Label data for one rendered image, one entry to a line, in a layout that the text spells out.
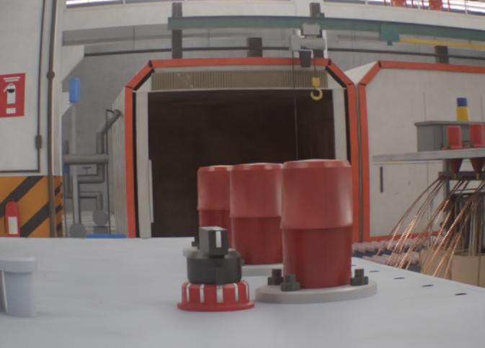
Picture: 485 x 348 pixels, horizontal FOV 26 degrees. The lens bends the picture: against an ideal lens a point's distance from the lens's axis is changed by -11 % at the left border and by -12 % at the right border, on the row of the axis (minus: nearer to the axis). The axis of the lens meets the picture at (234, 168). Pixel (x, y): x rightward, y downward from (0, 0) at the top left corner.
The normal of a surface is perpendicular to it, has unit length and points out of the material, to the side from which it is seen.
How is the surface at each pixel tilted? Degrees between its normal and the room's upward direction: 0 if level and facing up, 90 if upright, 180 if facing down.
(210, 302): 88
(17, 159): 90
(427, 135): 88
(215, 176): 89
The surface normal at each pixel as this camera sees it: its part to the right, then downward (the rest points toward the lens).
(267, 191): 0.29, -0.03
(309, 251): -0.29, 0.01
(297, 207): -0.63, 0.00
